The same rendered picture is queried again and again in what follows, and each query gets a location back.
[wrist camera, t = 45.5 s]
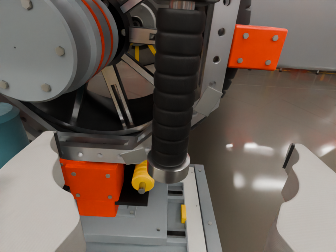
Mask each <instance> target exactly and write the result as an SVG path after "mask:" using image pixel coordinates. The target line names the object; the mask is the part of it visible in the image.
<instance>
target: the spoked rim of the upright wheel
mask: <svg viewBox="0 0 336 252"><path fill-rule="evenodd" d="M101 1H102V2H103V3H104V1H108V3H109V7H108V9H109V11H110V12H111V14H112V16H113V18H114V20H115V23H116V26H117V30H118V37H119V38H118V49H117V52H116V55H115V57H114V59H113V60H112V62H111V63H110V64H109V65H108V66H107V67H105V68H104V69H103V70H102V71H101V72H102V74H103V77H104V80H105V82H106V85H107V87H108V90H109V92H110V95H111V98H108V97H104V96H101V95H98V94H96V93H93V92H91V91H89V90H88V89H87V88H88V84H89V81H88V82H87V83H85V84H84V85H83V86H82V87H80V88H78V89H77V90H75V91H72V92H69V93H66V94H63V95H61V96H60V97H58V98H56V99H54V100H51V101H47V102H41V103H31V102H24V101H21V102H22V103H23V104H24V105H26V106H27V107H28V108H30V109H31V110H32V111H34V112H35V113H37V114H38V115H40V116H42V117H43V118H45V119H47V120H48V121H50V122H52V123H54V124H57V125H59V126H61V127H64V128H66V129H69V130H72V131H75V132H79V133H83V134H95V135H111V136H124V135H130V134H134V133H138V132H141V131H144V130H145V129H147V128H148V127H149V126H150V125H152V124H153V118H154V117H153V105H154V94H150V95H148V96H145V97H141V98H136V99H128V97H127V95H126V92H125V89H124V86H123V83H122V80H121V77H120V74H119V71H118V69H117V66H116V65H117V64H118V63H119V62H121V61H122V60H123V61H124V62H125V63H127V64H128V65H129V66H130V67H131V68H133V69H134V70H135V71H136V72H137V73H139V74H140V75H141V76H142V77H144V78H145V79H146V80H147V81H148V82H150V83H151V84H152V85H153V86H154V74H153V73H152V72H150V71H149V70H148V69H147V68H146V67H145V66H143V65H142V64H141V63H140V62H139V61H137V60H136V59H135V58H134V57H133V56H132V55H130V54H129V52H130V51H131V49H132V46H133V44H140V45H151V46H155V45H156V39H154V38H151V35H156V33H157V32H158V29H157V28H150V27H139V26H134V22H133V19H132V17H131V14H130V12H131V11H133V10H134V9H135V8H137V7H138V6H139V5H141V4H142V3H143V2H145V1H146V0H127V1H126V2H125V3H122V2H121V1H120V0H101ZM122 30H125V36H124V35H123V34H122ZM115 85H116V87H117V90H118V93H119V96H120V98H121V99H119V96H118V93H117V91H116V88H115ZM154 87H155V86H154Z"/></svg>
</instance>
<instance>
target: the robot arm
mask: <svg viewBox="0 0 336 252"><path fill-rule="evenodd" d="M60 158H63V154H62V150H61V146H60V142H59V138H58V134H57V131H46V132H44V133H43V134H42V135H40V136H39V137H38V138H37V139H35V140H34V141H33V142H32V143H31V144H29V145H28V146H27V147H26V148H24V149H23V150H22V151H21V152H19V153H18V154H17V155H16V156H15V157H13V158H12V159H11V160H10V161H9V162H8V163H7V164H6V165H5V166H4V167H3V168H2V169H1V170H0V252H86V250H87V244H86V240H85V236H84V232H83V227H82V223H81V219H80V215H79V211H78V208H77V205H76V202H75V199H74V196H73V195H72V194H71V193H70V192H67V191H65V190H64V189H63V187H64V185H65V179H64V175H63V171H62V167H61V163H60ZM282 168H283V169H285V171H286V173H287V175H288V178H287V180H286V183H285V185H284V187H283V189H282V192H281V194H282V196H283V198H284V200H285V203H283V204H282V205H281V207H280V209H279V211H278V214H277V216H276V218H275V220H274V222H273V224H272V226H271V229H270V231H269V233H268V236H267V240H266V243H265V247H264V251H263V252H336V173H335V172H334V171H333V170H332V169H330V168H329V167H328V166H327V165H326V164H325V163H324V162H322V161H321V160H320V159H319V158H318V157H317V156H316V155H314V154H313V153H312V152H311V151H310V150H309V149H308V148H306V147H305V146H304V145H302V144H295V143H291V144H290V145H289V148H288V150H287V154H286V157H285V160H284V164H283V167H282Z"/></svg>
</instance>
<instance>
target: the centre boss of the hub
mask: <svg viewBox="0 0 336 252"><path fill-rule="evenodd" d="M132 20H133V24H134V27H144V22H143V20H142V19H141V18H140V17H138V16H132Z"/></svg>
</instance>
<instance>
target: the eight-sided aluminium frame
mask: <svg viewBox="0 0 336 252"><path fill-rule="evenodd" d="M240 2H241V0H220V2H217V3H214V4H211V5H208V11H207V18H206V25H205V32H204V39H203V46H202V54H201V61H200V68H199V75H198V82H197V89H196V90H195V101H194V105H193V115H192V120H191V127H192V126H194V125H195V124H196V123H198V122H199V121H201V120H202V119H203V118H205V117H208V116H209V115H210V113H212V112H213V111H214V110H216V109H217V108H218V107H219V105H220V100H221V97H222V95H223V93H222V90H223V85H224V81H225V76H226V71H227V66H228V61H229V56H230V51H231V46H232V41H233V36H234V32H235V27H236V22H237V17H238V12H239V7H240ZM0 103H7V104H10V105H13V106H15V107H17V108H19V110H20V118H21V121H22V123H23V126H24V129H25V131H26V134H27V137H28V139H29V142H30V144H31V143H32V142H33V141H34V140H36V139H37V138H38V137H39V136H40V135H42V134H43V133H44V132H47V131H52V132H54V131H56V132H57V135H58V139H59V144H60V148H61V152H62V156H63V157H61V158H60V159H64V160H69V161H82V162H98V163H115V164H126V165H127V166H128V165H140V164H141V163H142V162H144V161H147V160H148V153H149V152H150V151H151V150H152V133H153V124H152V125H150V126H149V127H148V128H146V129H145V130H144V131H143V132H141V133H140V134H139V135H138V136H136V137H134V136H118V135H103V134H87V133H71V132H60V131H57V130H56V129H55V128H53V127H52V126H51V125H49V124H48V123H47V122H46V121H44V120H43V119H42V118H40V117H39V116H38V115H37V114H35V113H34V112H33V111H31V110H30V109H29V108H27V107H26V106H25V105H24V104H22V103H21V102H20V101H18V100H16V99H13V98H10V97H8V96H6V95H4V94H2V93H0Z"/></svg>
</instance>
